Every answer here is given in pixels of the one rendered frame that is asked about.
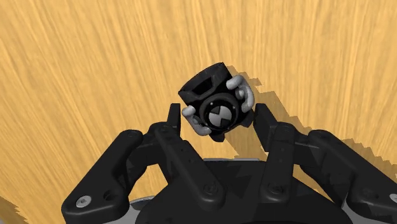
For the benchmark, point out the black grey round wrist device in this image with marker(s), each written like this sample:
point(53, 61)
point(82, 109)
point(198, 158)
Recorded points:
point(217, 101)

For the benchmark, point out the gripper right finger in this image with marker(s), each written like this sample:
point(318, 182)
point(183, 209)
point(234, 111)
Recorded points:
point(322, 155)

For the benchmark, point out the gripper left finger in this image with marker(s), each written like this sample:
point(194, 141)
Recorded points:
point(173, 155)

